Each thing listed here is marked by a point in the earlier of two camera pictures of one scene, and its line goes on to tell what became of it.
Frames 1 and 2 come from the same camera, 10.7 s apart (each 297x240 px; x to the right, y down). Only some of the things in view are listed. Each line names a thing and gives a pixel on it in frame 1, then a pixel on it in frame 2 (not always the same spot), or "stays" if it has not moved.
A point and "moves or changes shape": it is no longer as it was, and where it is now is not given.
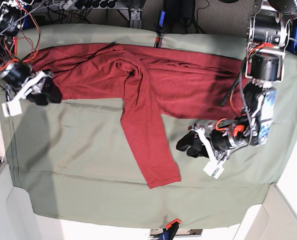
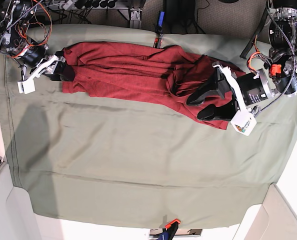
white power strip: x=66 y=5 stays
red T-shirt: x=152 y=82 moves or changes shape
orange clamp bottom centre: x=169 y=232 stays
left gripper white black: x=222 y=136 → x=249 y=87
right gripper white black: x=21 y=81 → x=37 y=59
